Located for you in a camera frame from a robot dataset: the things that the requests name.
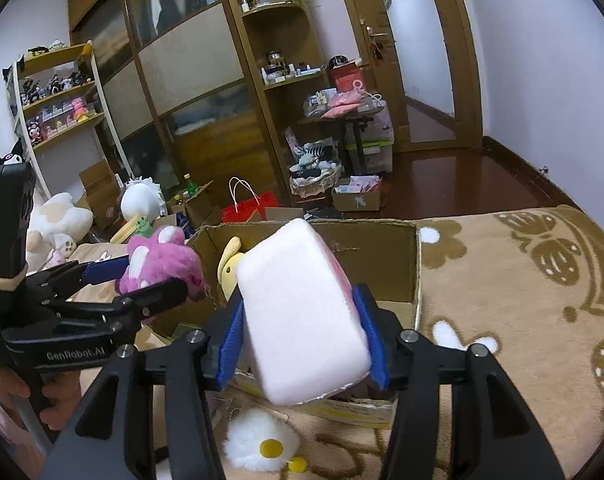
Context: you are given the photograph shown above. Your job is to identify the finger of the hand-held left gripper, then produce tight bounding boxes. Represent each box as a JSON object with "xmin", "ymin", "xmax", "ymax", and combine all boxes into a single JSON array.
[
  {"xmin": 27, "ymin": 256, "xmax": 133, "ymax": 307},
  {"xmin": 52, "ymin": 279, "xmax": 190, "ymax": 328}
]

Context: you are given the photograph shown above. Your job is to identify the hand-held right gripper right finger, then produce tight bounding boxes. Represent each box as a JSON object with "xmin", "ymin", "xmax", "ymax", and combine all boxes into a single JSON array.
[{"xmin": 351, "ymin": 282, "xmax": 567, "ymax": 480}]

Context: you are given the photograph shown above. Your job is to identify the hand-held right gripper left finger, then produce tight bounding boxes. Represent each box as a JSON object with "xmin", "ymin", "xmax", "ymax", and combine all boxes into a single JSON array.
[{"xmin": 39, "ymin": 297, "xmax": 247, "ymax": 480}]

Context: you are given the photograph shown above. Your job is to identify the magenta fluffy plush toy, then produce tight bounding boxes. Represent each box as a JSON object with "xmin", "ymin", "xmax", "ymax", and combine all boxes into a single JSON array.
[{"xmin": 119, "ymin": 225, "xmax": 205, "ymax": 302}]

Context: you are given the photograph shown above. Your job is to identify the yellow plush toy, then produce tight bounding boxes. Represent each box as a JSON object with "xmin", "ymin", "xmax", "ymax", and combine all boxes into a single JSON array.
[{"xmin": 216, "ymin": 237, "xmax": 249, "ymax": 307}]

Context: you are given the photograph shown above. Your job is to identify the pink cake roll plush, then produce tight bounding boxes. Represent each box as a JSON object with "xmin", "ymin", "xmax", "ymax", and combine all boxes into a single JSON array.
[{"xmin": 236, "ymin": 217, "xmax": 373, "ymax": 407}]

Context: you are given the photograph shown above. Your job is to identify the person's left hand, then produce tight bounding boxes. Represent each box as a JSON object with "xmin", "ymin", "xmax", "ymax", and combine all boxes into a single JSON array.
[{"xmin": 0, "ymin": 369, "xmax": 84, "ymax": 432}]

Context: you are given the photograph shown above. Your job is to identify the yellow flat toy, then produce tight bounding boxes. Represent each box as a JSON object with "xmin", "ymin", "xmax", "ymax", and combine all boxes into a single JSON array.
[{"xmin": 110, "ymin": 220, "xmax": 143, "ymax": 244}]

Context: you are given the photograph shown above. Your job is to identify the cream spotted plush animal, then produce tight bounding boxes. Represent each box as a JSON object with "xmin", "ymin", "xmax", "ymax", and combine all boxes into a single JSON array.
[{"xmin": 24, "ymin": 192, "xmax": 96, "ymax": 277}]

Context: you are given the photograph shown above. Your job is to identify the tall brown cardboard box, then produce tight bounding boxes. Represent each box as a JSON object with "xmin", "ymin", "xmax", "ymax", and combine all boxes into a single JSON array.
[{"xmin": 77, "ymin": 159, "xmax": 126, "ymax": 232}]

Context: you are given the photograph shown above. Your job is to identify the white spiky plush head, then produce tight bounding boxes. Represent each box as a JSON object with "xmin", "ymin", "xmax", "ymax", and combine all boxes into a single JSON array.
[{"xmin": 120, "ymin": 176, "xmax": 168, "ymax": 222}]

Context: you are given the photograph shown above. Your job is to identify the white fluffy plush yellow spot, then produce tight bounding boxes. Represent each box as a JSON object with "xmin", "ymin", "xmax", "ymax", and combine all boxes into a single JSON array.
[{"xmin": 224, "ymin": 407, "xmax": 309, "ymax": 474}]

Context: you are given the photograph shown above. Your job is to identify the cardboard box with bottles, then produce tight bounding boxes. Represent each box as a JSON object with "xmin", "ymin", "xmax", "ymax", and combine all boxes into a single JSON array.
[{"xmin": 166, "ymin": 180, "xmax": 223, "ymax": 229}]

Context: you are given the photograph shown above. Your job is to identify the red paper bag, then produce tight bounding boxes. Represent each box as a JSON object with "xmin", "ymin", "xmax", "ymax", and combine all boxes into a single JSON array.
[{"xmin": 221, "ymin": 177, "xmax": 281, "ymax": 224}]

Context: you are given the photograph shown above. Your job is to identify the brown cardboard sheet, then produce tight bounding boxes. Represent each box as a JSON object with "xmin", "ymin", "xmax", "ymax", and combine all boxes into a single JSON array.
[{"xmin": 264, "ymin": 206, "xmax": 305, "ymax": 222}]

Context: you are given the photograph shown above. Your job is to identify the low cardboard box of papers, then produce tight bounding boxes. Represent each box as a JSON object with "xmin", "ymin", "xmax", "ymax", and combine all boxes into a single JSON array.
[{"xmin": 331, "ymin": 175, "xmax": 385, "ymax": 212}]

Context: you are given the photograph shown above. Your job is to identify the black eared figure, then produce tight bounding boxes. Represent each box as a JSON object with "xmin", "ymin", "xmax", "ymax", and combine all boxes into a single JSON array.
[{"xmin": 0, "ymin": 137, "xmax": 27, "ymax": 166}]

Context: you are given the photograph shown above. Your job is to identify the basket of black white cloths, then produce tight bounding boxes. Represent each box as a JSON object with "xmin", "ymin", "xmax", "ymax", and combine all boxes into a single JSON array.
[{"xmin": 286, "ymin": 139, "xmax": 344, "ymax": 199}]

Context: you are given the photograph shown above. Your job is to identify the row of small figures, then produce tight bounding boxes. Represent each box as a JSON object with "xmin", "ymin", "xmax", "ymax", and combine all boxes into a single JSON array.
[{"xmin": 19, "ymin": 71, "xmax": 93, "ymax": 103}]

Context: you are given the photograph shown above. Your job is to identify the clear storage bin green lid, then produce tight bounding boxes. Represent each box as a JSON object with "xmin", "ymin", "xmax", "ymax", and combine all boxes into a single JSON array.
[{"xmin": 347, "ymin": 105, "xmax": 395, "ymax": 174}]

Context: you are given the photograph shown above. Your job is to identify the small black leg table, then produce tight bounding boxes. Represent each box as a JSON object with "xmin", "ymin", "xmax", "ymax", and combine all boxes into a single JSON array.
[{"xmin": 297, "ymin": 110, "xmax": 389, "ymax": 172}]

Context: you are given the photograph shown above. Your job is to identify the wooden sliding door wardrobe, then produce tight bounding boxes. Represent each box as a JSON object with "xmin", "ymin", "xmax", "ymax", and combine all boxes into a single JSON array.
[{"xmin": 66, "ymin": 0, "xmax": 283, "ymax": 213}]

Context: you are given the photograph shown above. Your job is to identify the pink packets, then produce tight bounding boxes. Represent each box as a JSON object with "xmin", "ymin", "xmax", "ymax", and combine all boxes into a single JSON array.
[{"xmin": 327, "ymin": 91, "xmax": 369, "ymax": 119}]

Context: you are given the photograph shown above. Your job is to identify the wooden corner shelf unit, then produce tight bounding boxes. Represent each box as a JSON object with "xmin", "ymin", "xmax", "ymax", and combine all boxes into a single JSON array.
[{"xmin": 216, "ymin": 0, "xmax": 343, "ymax": 202}]

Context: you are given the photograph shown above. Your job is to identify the wooden door with glass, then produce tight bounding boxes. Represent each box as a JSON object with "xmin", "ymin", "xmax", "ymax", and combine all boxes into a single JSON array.
[{"xmin": 331, "ymin": 0, "xmax": 483, "ymax": 155}]

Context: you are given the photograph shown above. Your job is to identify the wooden wall shelf rack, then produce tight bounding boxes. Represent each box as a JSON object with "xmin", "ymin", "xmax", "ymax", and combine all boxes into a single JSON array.
[{"xmin": 2, "ymin": 42, "xmax": 134, "ymax": 202}]

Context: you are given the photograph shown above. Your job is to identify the red box with ring print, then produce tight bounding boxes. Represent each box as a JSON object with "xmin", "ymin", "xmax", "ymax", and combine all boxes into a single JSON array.
[{"xmin": 329, "ymin": 62, "xmax": 369, "ymax": 94}]

